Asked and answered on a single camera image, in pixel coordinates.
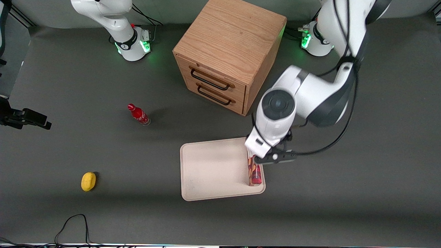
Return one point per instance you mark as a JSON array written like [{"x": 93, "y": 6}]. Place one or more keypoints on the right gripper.
[{"x": 5, "y": 110}]

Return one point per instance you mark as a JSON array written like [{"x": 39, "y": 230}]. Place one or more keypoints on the red cookie box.
[{"x": 255, "y": 174}]

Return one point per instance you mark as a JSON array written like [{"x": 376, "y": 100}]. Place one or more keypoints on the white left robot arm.
[{"x": 310, "y": 89}]

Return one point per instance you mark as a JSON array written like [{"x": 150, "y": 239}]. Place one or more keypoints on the beige plastic tray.
[{"x": 213, "y": 172}]

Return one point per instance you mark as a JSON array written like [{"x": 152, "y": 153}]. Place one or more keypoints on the wooden drawer front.
[
  {"x": 237, "y": 91},
  {"x": 237, "y": 105}
]

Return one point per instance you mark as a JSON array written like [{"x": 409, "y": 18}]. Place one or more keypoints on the yellow lemon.
[{"x": 88, "y": 181}]

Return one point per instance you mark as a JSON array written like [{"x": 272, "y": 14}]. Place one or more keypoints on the red cola bottle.
[{"x": 138, "y": 114}]

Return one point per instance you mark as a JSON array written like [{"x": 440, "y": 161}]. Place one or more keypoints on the wooden two-drawer cabinet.
[{"x": 231, "y": 38}]

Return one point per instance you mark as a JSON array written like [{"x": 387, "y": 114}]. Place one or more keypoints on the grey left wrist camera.
[{"x": 277, "y": 157}]

